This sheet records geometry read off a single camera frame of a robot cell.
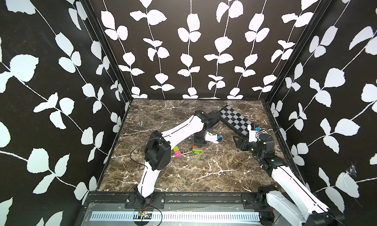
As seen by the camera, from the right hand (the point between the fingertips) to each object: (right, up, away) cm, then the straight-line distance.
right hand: (237, 134), depth 83 cm
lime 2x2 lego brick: (-36, -10, +8) cm, 39 cm away
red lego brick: (-25, -7, -2) cm, 26 cm away
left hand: (-21, -3, +2) cm, 22 cm away
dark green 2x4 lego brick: (-24, -10, +4) cm, 26 cm away
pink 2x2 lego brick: (-35, -13, +8) cm, 38 cm away
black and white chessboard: (+5, +8, +22) cm, 24 cm away
